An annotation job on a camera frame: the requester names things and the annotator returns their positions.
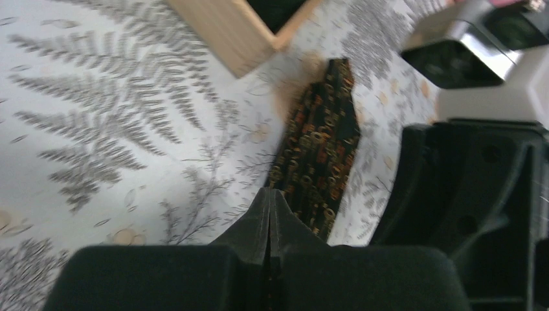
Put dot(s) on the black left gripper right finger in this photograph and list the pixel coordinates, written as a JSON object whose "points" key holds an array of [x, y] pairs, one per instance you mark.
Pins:
{"points": [[308, 274]]}

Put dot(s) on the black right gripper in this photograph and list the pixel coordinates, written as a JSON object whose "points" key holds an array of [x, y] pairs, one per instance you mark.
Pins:
{"points": [[478, 191]]}

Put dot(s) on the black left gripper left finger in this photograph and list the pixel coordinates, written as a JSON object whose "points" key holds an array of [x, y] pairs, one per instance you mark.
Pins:
{"points": [[230, 273]]}

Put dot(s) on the black gold patterned tie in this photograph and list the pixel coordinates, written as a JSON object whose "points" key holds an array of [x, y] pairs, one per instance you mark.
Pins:
{"points": [[313, 162]]}

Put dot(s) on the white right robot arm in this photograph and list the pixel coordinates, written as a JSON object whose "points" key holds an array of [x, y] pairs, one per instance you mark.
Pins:
{"points": [[489, 60]]}

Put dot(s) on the floral patterned tablecloth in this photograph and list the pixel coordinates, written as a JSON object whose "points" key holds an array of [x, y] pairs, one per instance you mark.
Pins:
{"points": [[119, 126]]}

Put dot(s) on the wooden compartment tray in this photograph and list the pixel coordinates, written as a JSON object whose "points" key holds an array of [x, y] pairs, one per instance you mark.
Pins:
{"points": [[236, 34]]}

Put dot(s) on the dark green rolled tie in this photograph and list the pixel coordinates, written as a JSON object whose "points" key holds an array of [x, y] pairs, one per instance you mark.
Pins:
{"points": [[275, 13]]}

